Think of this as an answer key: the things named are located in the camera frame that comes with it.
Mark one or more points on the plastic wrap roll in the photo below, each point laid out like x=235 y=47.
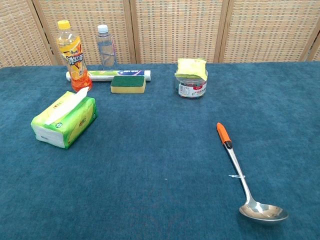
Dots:
x=120 y=74

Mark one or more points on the yellow green sponge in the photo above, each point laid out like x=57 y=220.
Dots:
x=128 y=85

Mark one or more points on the clear water bottle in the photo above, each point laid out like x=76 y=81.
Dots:
x=107 y=51

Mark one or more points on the white tissue sheet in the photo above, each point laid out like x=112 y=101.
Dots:
x=67 y=106

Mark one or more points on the woven folding screen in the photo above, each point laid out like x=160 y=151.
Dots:
x=180 y=30

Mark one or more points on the orange juice bottle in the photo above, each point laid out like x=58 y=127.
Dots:
x=74 y=65

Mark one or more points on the blue table cloth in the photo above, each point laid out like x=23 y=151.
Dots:
x=160 y=160

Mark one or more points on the green tissue pack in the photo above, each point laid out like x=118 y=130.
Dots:
x=75 y=122

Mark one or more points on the clear plastic jar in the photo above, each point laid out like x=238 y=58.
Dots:
x=192 y=87

